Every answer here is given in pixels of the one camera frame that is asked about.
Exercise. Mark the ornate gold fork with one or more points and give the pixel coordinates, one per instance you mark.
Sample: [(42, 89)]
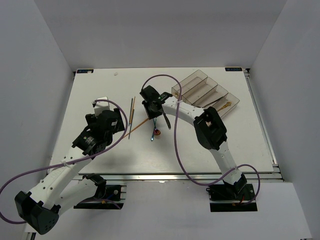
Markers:
[(225, 106)]

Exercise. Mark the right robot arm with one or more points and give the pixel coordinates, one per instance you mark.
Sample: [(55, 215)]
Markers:
[(210, 131)]

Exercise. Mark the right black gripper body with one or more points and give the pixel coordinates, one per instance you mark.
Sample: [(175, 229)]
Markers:
[(150, 113)]

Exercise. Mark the right blue label sticker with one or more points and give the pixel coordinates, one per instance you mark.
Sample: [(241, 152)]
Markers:
[(233, 69)]

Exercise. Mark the iridescent fork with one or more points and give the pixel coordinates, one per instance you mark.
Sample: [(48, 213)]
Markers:
[(154, 129)]

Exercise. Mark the orange chopstick upright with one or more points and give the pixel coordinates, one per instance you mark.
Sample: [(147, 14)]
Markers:
[(134, 99)]

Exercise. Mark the black spoon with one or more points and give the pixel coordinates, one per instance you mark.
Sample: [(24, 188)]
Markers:
[(211, 103)]

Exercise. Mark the clear four-compartment organizer tray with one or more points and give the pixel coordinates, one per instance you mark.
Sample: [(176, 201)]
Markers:
[(198, 89)]

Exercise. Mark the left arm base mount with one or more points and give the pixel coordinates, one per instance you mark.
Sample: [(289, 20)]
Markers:
[(106, 197)]

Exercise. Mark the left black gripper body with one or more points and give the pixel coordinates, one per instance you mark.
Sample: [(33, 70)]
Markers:
[(119, 126)]

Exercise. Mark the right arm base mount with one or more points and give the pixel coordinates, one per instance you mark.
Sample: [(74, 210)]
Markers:
[(224, 200)]

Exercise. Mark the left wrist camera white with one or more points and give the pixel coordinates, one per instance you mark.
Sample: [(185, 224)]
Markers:
[(100, 105)]

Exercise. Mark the orange chopstick diagonal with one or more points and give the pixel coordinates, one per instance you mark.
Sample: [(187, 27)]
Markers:
[(136, 127)]

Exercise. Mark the aluminium table rail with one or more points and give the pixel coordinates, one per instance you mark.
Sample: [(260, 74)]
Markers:
[(173, 177)]

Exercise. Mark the left blue label sticker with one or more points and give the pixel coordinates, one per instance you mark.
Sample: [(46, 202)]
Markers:
[(84, 71)]

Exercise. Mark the black knife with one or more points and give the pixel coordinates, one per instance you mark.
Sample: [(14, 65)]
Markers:
[(167, 120)]

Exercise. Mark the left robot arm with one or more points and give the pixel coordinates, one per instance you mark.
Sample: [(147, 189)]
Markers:
[(42, 205)]

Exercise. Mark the blue label sticker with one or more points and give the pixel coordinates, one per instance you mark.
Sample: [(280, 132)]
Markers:
[(84, 71), (233, 69)]

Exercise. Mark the dark blue chopstick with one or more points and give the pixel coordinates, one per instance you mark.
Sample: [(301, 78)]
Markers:
[(131, 122)]

